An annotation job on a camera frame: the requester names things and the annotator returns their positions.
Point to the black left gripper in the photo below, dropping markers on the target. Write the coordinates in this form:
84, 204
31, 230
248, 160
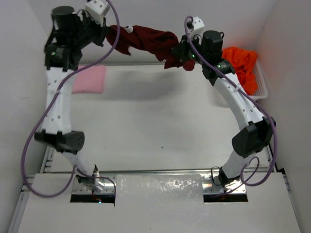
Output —
101, 31

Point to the dark red t-shirt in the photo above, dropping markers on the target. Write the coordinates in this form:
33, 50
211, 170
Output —
158, 43

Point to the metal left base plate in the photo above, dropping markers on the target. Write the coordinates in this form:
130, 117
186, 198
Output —
87, 187

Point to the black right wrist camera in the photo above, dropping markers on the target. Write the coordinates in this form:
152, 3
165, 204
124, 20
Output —
195, 27

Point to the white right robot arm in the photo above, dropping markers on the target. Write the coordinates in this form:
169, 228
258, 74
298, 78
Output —
256, 129

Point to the metal base plate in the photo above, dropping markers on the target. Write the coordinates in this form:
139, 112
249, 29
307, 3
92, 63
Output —
87, 187
211, 186

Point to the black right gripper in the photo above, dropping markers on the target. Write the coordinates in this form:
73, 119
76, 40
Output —
180, 50

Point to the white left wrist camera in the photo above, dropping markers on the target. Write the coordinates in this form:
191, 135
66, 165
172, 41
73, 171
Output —
97, 10

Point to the white plastic basket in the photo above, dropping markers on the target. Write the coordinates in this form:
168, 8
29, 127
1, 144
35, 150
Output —
261, 92

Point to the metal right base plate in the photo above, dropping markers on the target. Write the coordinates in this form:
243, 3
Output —
211, 186

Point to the orange t-shirt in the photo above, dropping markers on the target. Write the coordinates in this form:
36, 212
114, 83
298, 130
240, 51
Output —
243, 62

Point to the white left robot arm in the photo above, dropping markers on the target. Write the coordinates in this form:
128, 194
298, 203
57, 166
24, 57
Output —
71, 32

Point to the pink t-shirt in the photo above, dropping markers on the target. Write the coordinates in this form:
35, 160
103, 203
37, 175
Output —
90, 80

